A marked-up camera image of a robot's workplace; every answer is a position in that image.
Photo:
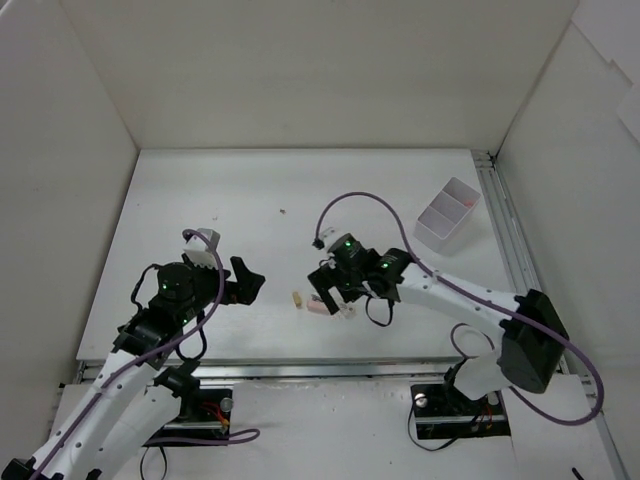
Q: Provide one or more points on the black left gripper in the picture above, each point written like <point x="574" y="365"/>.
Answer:
<point x="236" y="286"/>

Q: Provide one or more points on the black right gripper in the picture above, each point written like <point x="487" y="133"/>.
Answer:
<point x="331" y="279"/>

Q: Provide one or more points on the white staples box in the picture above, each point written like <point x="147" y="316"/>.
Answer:
<point x="346" y="311"/>

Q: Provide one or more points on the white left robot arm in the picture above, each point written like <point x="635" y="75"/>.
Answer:
<point x="135" y="393"/>

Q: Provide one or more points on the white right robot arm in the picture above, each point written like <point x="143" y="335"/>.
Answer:
<point x="526" y="330"/>

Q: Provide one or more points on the yellow eraser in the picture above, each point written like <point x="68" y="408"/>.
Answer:
<point x="297" y="299"/>

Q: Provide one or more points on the white divided container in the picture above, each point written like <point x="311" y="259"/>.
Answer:
<point x="441" y="222"/>

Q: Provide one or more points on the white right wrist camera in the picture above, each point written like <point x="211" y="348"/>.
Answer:
<point x="326" y="238"/>

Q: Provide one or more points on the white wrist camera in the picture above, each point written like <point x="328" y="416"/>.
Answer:
<point x="326" y="238"/>
<point x="199" y="248"/>

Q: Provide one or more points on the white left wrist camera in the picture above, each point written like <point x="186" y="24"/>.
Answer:
<point x="199" y="248"/>

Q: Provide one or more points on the aluminium front rail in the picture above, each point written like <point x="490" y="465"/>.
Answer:
<point x="342" y="368"/>

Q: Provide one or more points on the aluminium rail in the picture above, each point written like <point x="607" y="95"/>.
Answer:
<point x="342" y="368"/>
<point x="538" y="307"/>

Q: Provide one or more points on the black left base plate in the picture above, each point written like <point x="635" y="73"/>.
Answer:
<point x="206" y="417"/>

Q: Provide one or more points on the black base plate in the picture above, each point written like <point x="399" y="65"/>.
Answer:
<point x="437" y="416"/>
<point x="206" y="417"/>

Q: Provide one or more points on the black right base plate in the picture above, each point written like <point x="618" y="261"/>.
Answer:
<point x="437" y="416"/>

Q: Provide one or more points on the aluminium right side rail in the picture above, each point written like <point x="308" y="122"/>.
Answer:
<point x="538" y="307"/>

